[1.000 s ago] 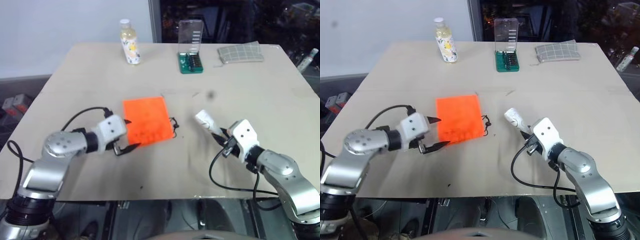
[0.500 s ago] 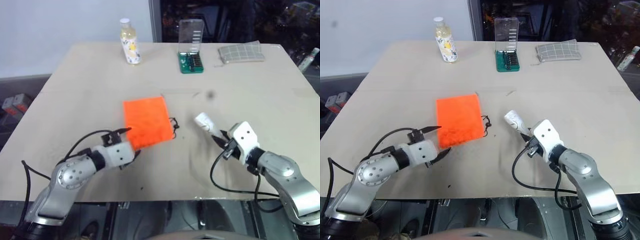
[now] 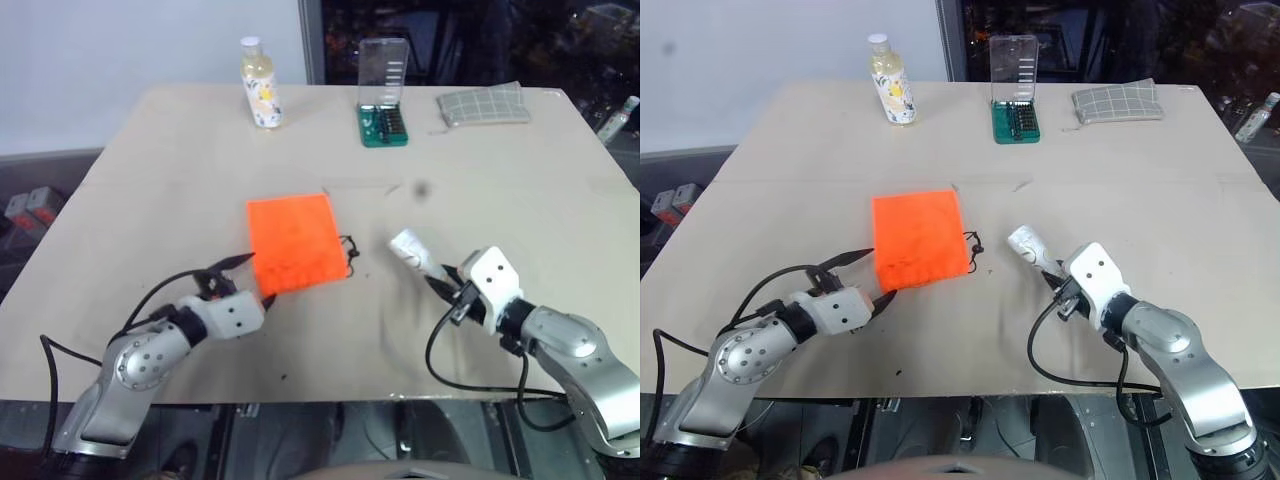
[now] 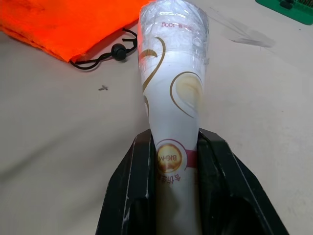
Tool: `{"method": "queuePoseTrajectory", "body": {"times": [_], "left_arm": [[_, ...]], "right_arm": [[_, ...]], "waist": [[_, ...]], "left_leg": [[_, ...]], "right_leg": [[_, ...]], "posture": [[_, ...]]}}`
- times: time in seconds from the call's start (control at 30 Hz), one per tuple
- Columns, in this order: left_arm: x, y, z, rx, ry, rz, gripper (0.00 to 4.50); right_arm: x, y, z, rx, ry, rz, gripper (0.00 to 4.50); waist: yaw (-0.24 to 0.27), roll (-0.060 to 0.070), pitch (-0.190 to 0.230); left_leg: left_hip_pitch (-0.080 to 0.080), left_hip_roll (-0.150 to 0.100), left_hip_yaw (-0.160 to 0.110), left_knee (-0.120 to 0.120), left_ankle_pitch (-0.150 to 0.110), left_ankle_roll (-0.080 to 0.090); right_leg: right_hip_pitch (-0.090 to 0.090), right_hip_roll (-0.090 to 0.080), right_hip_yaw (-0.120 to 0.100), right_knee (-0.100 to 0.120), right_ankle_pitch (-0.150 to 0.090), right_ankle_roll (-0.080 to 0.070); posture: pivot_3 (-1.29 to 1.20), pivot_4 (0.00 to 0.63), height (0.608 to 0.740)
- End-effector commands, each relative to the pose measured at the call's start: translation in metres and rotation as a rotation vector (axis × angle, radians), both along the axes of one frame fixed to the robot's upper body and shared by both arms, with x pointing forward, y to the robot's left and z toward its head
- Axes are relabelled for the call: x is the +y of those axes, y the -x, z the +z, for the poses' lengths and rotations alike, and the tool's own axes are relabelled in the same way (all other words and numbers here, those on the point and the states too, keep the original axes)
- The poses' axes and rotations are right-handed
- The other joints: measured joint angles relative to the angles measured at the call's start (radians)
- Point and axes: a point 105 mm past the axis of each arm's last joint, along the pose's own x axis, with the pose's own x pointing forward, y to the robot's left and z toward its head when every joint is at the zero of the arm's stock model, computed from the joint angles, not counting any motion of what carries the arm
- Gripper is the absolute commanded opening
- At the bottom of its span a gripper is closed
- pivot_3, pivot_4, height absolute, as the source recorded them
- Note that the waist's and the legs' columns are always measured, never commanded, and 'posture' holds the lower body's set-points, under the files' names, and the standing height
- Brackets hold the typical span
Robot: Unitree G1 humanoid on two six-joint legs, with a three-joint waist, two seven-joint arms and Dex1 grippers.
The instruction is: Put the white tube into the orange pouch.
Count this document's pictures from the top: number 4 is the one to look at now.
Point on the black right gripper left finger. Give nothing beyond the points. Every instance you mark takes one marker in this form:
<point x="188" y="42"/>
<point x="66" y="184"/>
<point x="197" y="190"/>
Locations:
<point x="127" y="193"/>

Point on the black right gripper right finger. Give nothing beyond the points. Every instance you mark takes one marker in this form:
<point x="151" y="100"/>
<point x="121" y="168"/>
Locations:
<point x="234" y="195"/>

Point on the white cosmetic tube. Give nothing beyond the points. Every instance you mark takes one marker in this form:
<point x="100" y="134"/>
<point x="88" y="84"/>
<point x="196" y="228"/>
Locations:
<point x="168" y="105"/>

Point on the green mat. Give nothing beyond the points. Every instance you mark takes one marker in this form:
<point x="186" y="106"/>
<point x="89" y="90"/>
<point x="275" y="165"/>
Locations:
<point x="291" y="9"/>

